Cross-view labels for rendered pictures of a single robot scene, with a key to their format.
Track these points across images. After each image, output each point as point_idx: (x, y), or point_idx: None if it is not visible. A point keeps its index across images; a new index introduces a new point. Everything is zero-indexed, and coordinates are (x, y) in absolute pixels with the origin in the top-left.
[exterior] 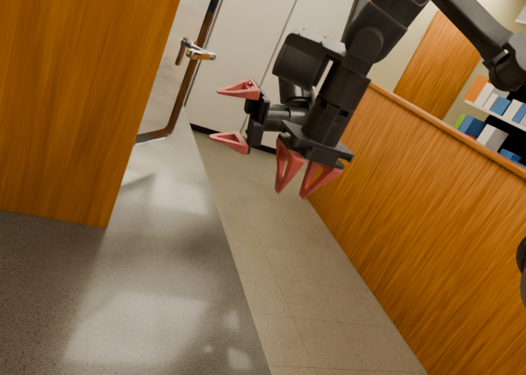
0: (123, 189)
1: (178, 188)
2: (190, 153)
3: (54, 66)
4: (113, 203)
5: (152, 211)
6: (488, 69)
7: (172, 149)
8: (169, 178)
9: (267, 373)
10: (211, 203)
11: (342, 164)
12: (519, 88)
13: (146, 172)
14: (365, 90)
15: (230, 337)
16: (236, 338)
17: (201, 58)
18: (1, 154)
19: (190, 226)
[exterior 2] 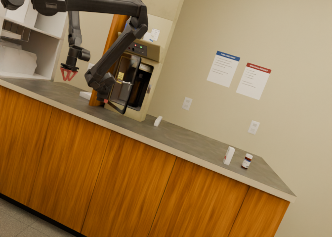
0: (102, 111)
1: (100, 115)
2: (124, 126)
3: None
4: (90, 99)
5: (91, 109)
6: (58, 11)
7: (126, 125)
8: (105, 116)
9: (39, 94)
10: (90, 114)
11: (61, 66)
12: (32, 5)
13: (109, 116)
14: (68, 50)
15: (50, 96)
16: (49, 96)
17: (119, 80)
18: None
19: (82, 108)
